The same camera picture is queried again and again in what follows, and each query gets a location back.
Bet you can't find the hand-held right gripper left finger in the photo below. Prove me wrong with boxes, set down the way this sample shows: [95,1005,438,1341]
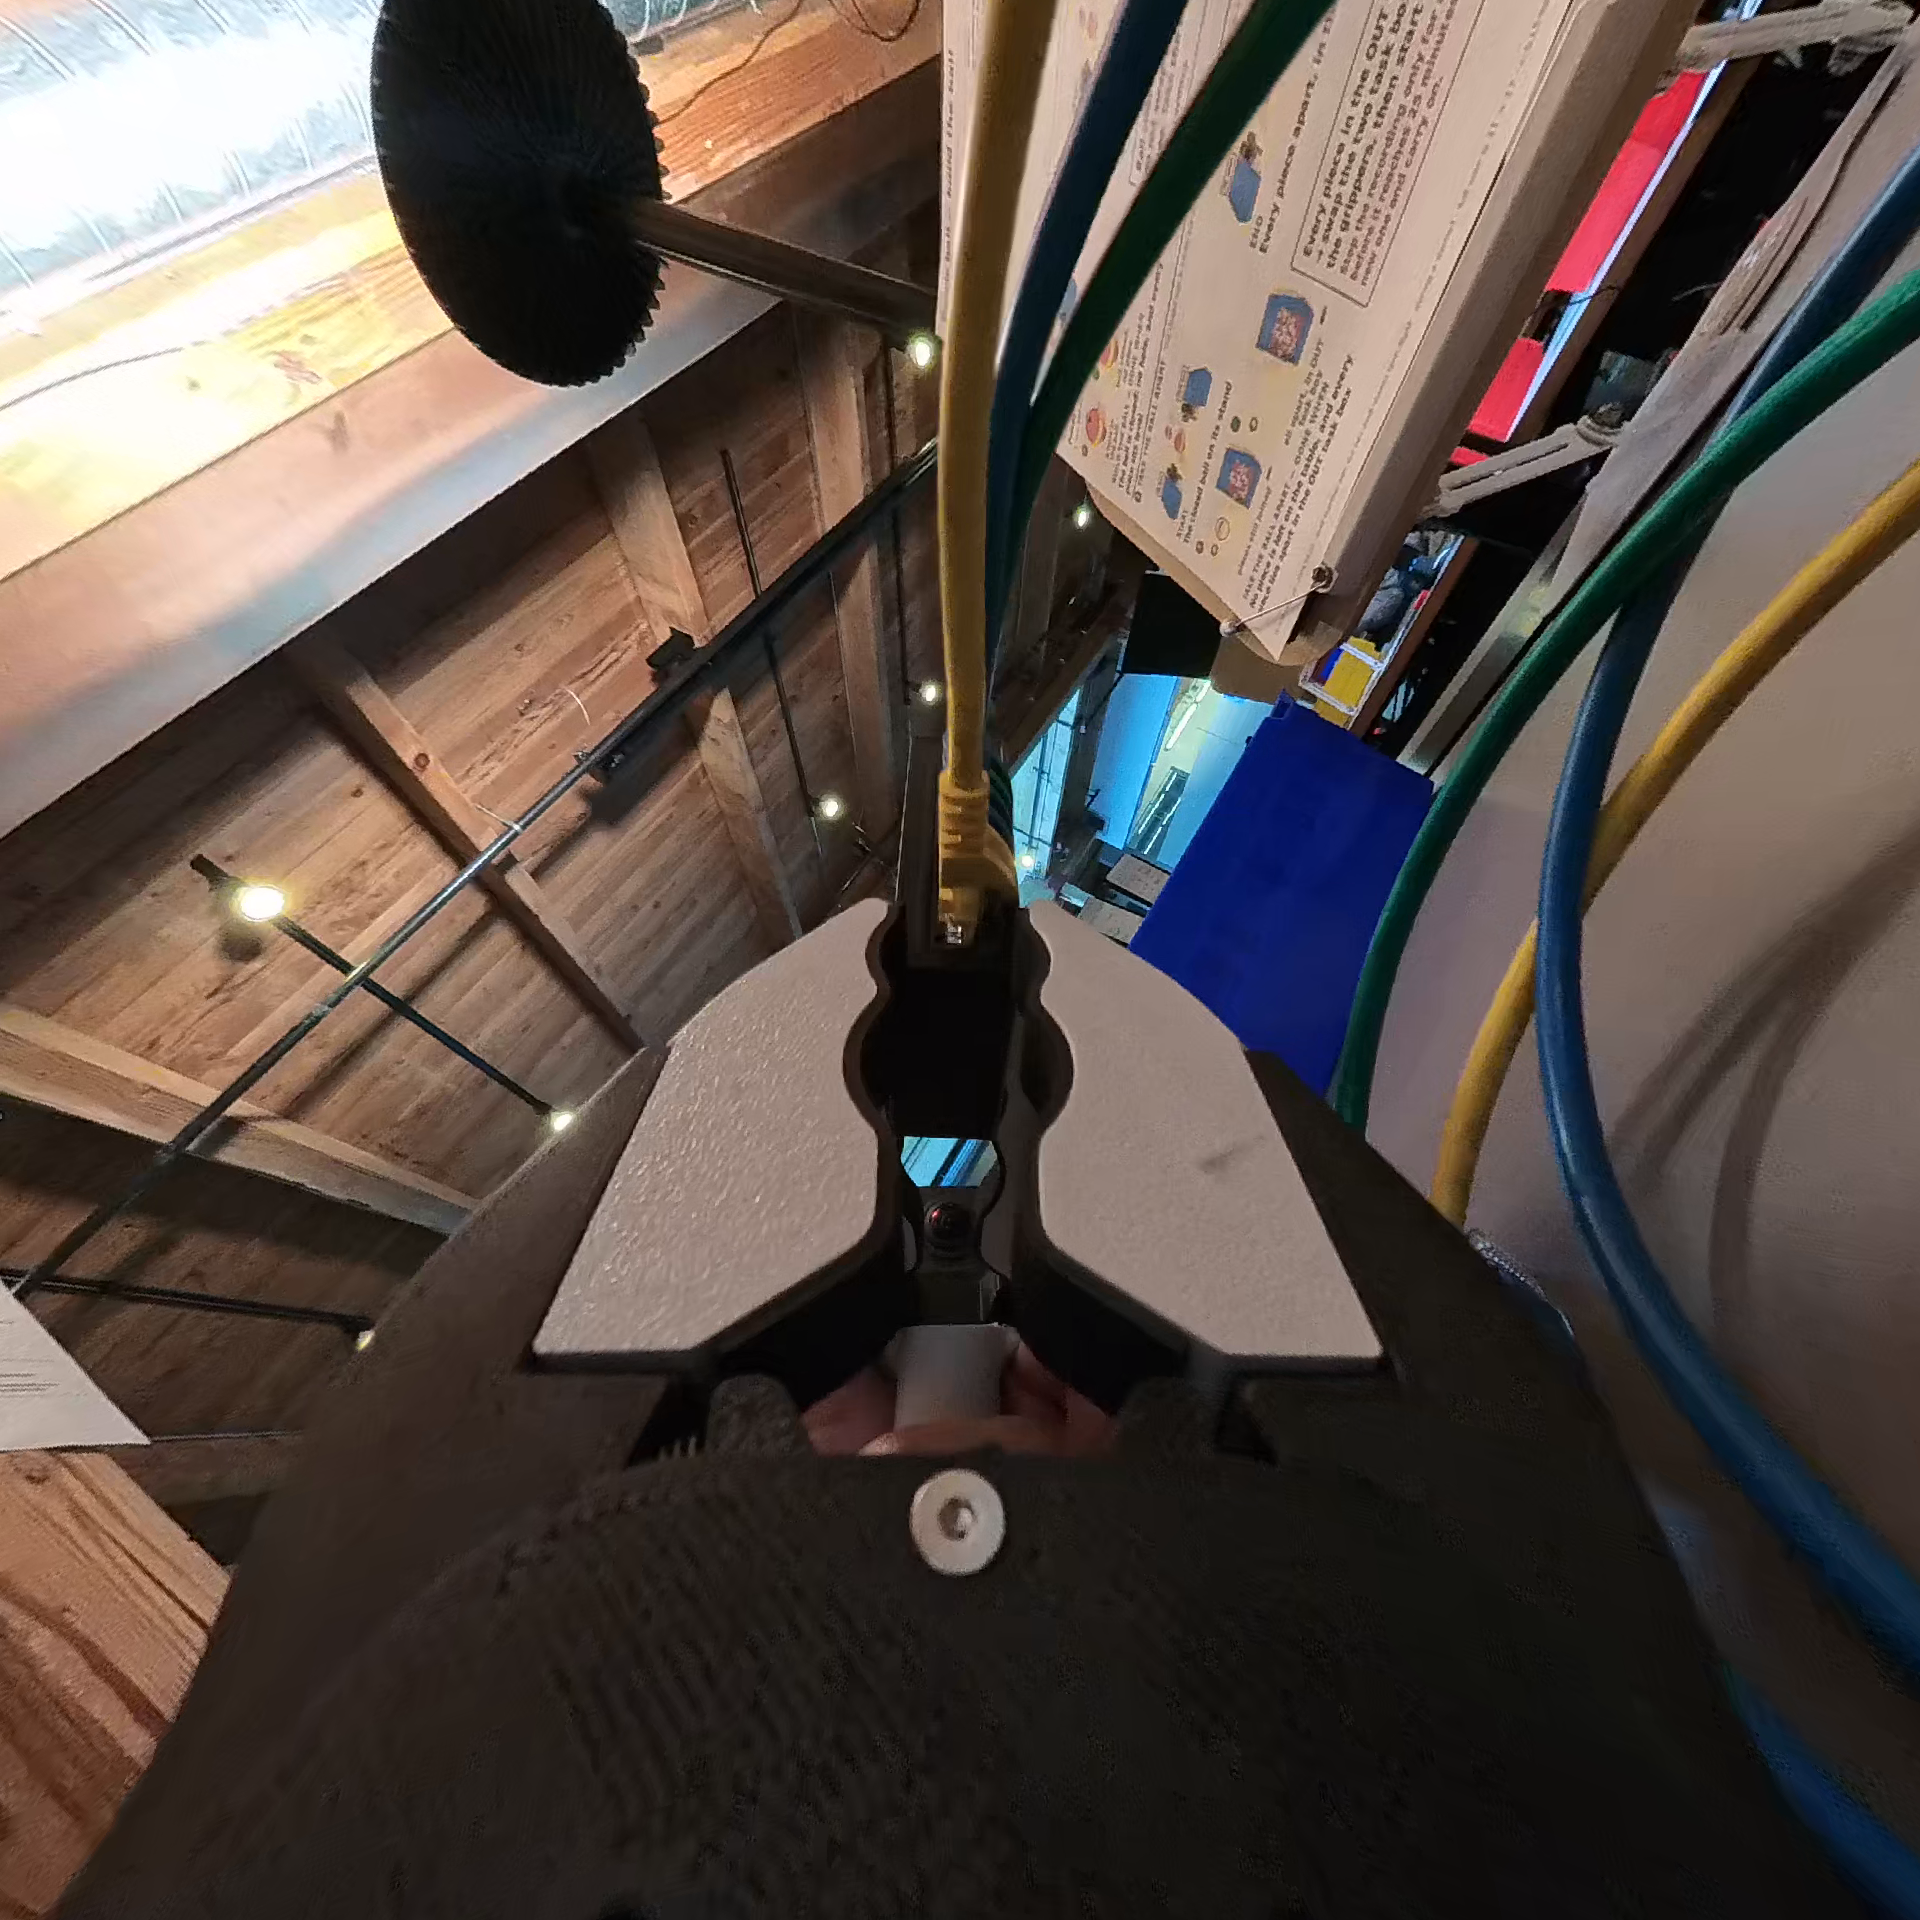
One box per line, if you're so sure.
[528,895,911,1377]

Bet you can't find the black round pleated lamp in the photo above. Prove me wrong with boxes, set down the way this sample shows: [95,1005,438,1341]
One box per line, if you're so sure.
[369,0,942,388]

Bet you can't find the yellow ethernet cable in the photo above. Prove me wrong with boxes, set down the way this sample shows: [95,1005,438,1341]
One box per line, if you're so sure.
[932,0,1920,1228]

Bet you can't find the large blue plastic bin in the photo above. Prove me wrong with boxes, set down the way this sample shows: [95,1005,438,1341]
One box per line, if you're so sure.
[1128,695,1436,1100]

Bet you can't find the white paper sheet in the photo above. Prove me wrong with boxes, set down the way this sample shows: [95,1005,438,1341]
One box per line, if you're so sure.
[0,1281,152,1457]

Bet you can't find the black ceiling light rail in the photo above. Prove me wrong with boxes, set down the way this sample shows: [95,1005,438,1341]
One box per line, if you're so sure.
[0,440,942,1308]

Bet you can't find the instruction sheet board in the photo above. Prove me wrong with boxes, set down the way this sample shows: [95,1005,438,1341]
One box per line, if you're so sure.
[1036,0,1706,664]

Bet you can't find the silver ventilation duct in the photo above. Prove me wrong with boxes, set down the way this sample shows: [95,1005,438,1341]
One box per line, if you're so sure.
[0,0,386,310]

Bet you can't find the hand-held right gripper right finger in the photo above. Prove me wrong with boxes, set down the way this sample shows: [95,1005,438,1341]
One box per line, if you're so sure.
[1017,902,1387,1377]

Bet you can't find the person's left hand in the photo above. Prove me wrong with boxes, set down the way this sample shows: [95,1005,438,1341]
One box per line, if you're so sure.
[807,1347,1120,1459]

